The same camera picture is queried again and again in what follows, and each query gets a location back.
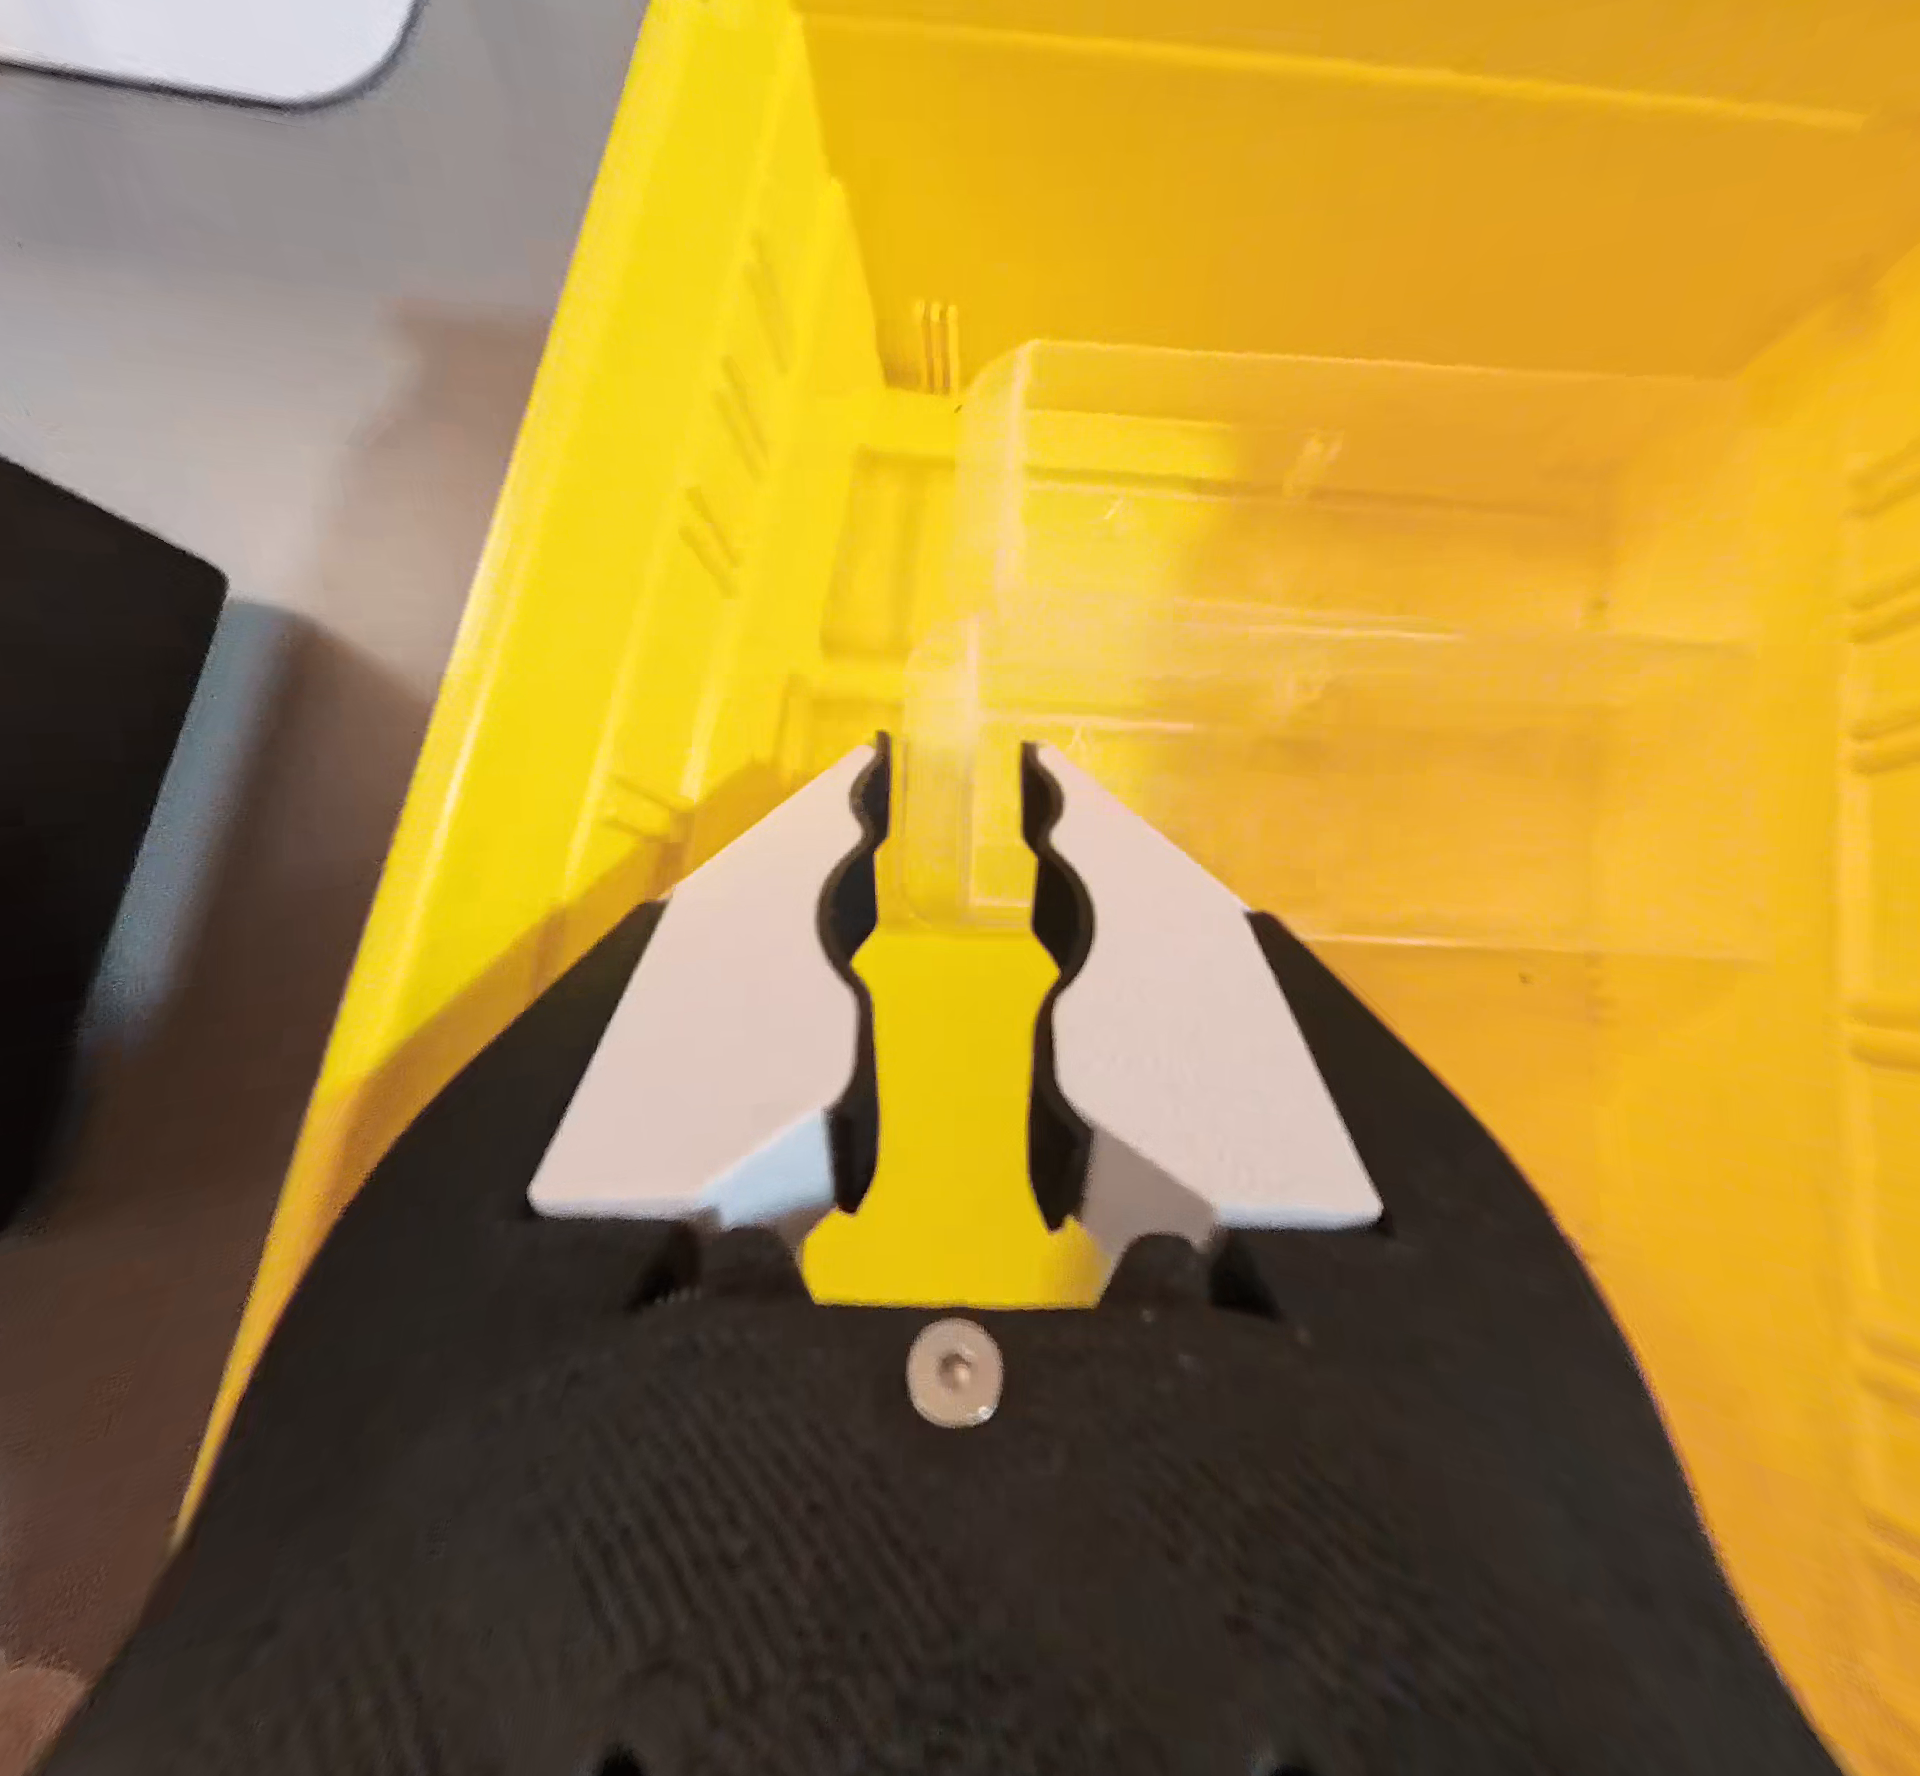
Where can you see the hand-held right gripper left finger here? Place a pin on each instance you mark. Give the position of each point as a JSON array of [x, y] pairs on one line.
[[707, 1054]]

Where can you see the black drawer cabinet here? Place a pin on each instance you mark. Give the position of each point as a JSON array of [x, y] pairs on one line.
[[90, 758]]

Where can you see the grey desk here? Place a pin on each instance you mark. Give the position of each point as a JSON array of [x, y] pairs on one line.
[[378, 307]]

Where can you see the clear plastic drawer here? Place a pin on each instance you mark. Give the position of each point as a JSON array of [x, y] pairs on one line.
[[1351, 816]]

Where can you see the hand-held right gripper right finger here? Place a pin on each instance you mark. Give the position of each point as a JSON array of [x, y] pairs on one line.
[[1201, 1054]]

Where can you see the yellow plastic bin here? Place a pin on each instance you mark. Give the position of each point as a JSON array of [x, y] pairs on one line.
[[1351, 156]]

